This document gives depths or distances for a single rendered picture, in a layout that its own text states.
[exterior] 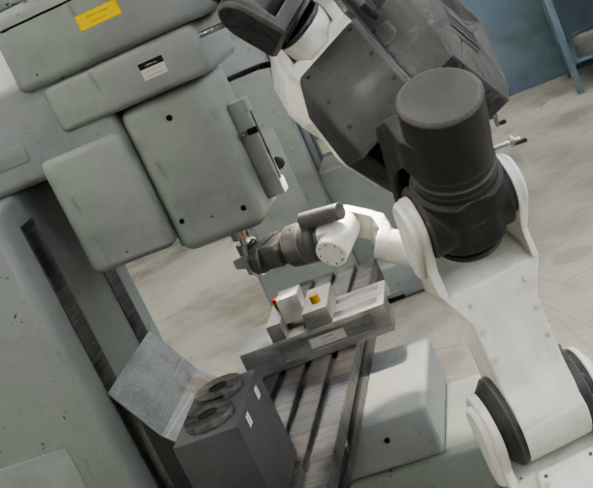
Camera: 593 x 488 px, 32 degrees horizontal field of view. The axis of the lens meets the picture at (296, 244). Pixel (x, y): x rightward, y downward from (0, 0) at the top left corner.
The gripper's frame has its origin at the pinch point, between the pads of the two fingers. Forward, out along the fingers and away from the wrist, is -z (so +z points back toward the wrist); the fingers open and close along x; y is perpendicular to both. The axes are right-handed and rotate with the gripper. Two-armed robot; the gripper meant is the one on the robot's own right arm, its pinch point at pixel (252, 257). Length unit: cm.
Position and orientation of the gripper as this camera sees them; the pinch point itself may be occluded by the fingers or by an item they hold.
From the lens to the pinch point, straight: 218.7
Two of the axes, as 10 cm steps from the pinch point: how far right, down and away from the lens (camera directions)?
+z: 7.9, -2.0, -5.8
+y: 4.1, 8.8, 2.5
